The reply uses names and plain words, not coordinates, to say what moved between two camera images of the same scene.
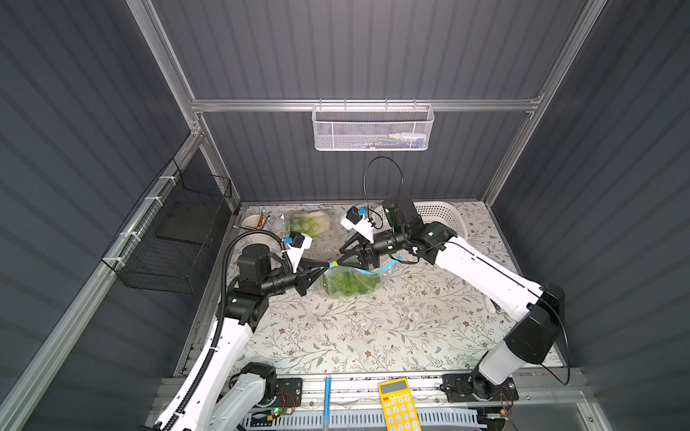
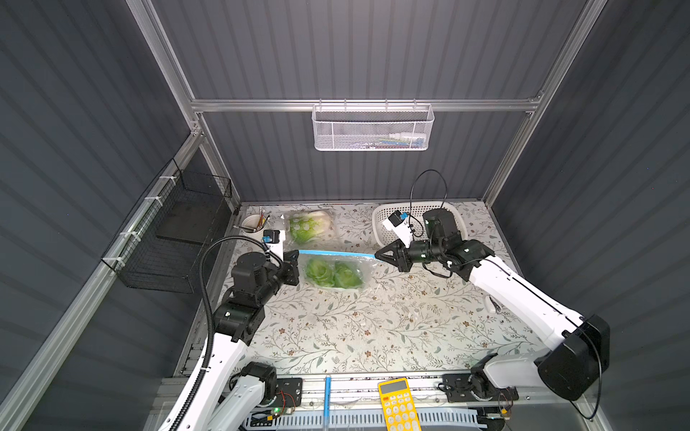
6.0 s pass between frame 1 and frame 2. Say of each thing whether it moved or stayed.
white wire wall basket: stayed
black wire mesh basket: stayed
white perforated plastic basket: stayed
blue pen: stayed
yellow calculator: stayed
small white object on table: stayed
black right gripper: moved
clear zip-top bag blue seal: moved
